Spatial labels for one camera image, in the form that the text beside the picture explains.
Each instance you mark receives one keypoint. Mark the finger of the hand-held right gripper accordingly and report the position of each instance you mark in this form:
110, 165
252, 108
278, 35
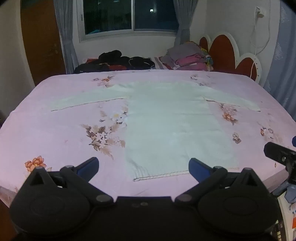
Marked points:
277, 151

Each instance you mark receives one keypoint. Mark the pink floral blanket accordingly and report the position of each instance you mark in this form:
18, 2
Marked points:
57, 129

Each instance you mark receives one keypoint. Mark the pile of dark clothes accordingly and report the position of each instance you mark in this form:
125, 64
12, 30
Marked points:
111, 61

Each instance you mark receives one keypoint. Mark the stack of folded clothes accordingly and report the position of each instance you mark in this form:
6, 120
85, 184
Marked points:
187, 58

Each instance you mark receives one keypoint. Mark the red and white headboard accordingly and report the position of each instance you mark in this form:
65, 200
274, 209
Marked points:
223, 52

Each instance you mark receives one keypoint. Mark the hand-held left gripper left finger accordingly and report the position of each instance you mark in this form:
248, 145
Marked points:
89, 166

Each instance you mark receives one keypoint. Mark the grey patterned curtain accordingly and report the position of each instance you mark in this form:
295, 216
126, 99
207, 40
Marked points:
283, 58

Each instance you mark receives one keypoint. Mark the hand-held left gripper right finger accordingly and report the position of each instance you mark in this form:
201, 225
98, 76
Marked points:
196, 168

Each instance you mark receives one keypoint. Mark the brown wooden door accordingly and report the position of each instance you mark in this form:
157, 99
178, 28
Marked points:
41, 41

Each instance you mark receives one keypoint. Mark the striped cloth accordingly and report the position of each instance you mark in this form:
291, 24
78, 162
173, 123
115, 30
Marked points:
161, 64

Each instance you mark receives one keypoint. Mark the white knit sweater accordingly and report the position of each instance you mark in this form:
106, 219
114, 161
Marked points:
171, 127

